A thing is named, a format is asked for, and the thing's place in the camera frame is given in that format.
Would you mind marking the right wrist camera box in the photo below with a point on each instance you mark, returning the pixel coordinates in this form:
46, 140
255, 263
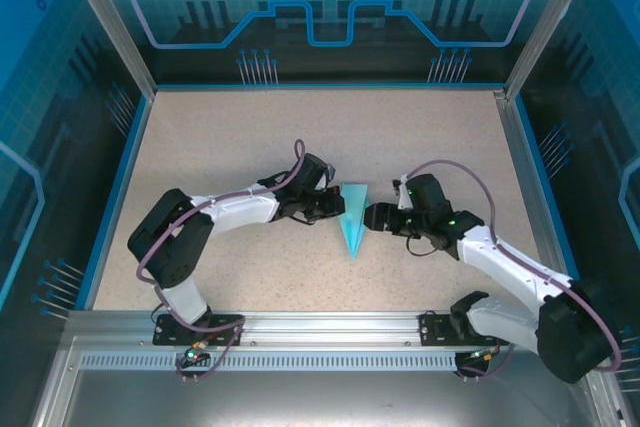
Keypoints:
401, 192

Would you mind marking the blue printed left side panel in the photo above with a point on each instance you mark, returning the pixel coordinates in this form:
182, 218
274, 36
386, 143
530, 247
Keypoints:
35, 122

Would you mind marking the sheet metal tray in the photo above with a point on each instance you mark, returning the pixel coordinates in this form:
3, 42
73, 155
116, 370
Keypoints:
320, 397

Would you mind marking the right aluminium frame post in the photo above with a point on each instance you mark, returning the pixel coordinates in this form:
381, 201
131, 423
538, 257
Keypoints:
550, 22

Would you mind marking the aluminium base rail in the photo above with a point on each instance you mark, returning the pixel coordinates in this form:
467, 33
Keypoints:
330, 324

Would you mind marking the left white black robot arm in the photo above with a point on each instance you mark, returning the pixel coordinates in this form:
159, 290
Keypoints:
240, 207

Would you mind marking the blue printed right side panel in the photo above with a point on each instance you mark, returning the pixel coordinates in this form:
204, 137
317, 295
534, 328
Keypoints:
600, 97

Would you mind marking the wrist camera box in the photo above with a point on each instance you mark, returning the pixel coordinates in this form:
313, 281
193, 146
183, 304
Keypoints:
330, 171
401, 192

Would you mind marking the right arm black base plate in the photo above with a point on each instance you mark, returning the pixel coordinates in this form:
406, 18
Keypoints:
435, 329

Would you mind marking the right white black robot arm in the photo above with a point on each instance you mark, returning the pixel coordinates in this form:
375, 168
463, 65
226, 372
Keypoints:
505, 262

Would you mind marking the left aluminium frame post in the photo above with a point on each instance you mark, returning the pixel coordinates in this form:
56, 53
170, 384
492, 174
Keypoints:
110, 22

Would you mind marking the light blue paper sheet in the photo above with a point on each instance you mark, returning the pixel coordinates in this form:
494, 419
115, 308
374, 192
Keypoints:
354, 217

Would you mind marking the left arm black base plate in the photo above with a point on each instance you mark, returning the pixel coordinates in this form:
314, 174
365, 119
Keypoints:
225, 322

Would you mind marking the aluminium side rail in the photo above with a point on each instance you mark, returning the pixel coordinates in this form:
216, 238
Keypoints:
525, 172

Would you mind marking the blue table edge strip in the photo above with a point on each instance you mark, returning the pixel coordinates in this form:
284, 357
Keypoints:
117, 197

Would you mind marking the aluminium frame post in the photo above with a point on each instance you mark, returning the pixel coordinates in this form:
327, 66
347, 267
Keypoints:
550, 22
110, 22

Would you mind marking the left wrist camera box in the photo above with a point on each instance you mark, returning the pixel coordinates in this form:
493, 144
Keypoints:
330, 171

